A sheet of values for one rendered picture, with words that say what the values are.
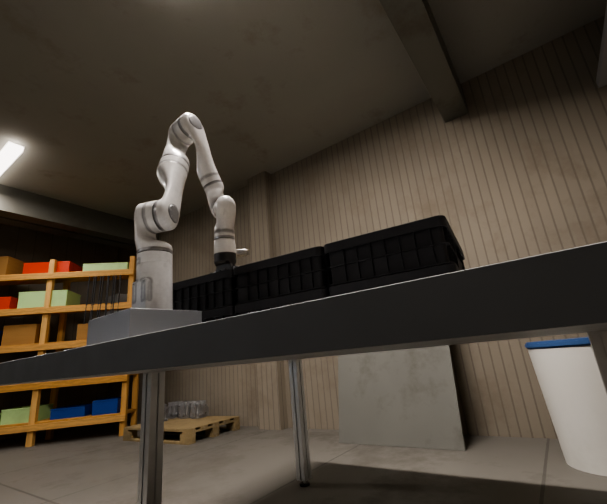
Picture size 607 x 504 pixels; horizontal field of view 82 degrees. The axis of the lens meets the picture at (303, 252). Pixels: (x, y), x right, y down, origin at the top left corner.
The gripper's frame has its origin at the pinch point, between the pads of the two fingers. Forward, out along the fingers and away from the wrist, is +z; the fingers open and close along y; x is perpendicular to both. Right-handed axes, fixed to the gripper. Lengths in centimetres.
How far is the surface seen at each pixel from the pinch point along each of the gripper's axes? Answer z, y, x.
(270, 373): 47, -173, 212
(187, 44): -202, -90, 51
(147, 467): 55, -42, -2
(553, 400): 59, 74, 162
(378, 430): 86, -41, 182
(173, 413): 85, -302, 183
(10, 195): -182, -410, 33
